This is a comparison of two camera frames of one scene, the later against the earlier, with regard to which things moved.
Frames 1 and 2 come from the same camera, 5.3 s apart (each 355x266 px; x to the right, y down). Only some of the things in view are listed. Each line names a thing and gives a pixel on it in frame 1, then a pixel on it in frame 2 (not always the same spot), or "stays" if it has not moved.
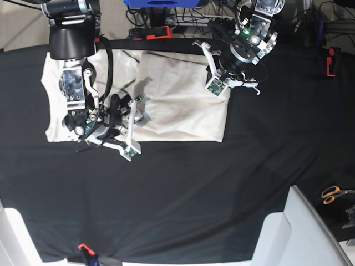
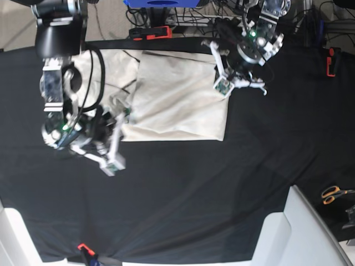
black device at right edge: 351,213 stays
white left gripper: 129,148 -> 112,164
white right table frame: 298,236 stays
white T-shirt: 171,84 stays
